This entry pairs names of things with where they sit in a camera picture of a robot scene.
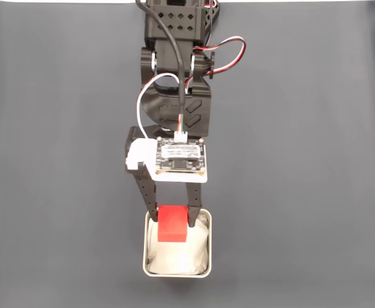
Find black camera cable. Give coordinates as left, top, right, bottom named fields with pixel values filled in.
left=134, top=0, right=188, bottom=134

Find grey table mat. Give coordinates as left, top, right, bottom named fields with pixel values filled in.
left=0, top=1, right=375, bottom=308

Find camera board on white mount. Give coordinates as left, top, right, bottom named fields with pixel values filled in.
left=124, top=135, right=209, bottom=184

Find white square box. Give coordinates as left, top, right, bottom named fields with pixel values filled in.
left=142, top=207, right=213, bottom=278

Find red white black servo wire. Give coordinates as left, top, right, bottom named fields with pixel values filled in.
left=192, top=0, right=248, bottom=74
left=135, top=73, right=180, bottom=141

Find white tissue paper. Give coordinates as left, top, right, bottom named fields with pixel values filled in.
left=146, top=210, right=210, bottom=276

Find red cube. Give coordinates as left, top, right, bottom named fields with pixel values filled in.
left=157, top=205, right=189, bottom=243

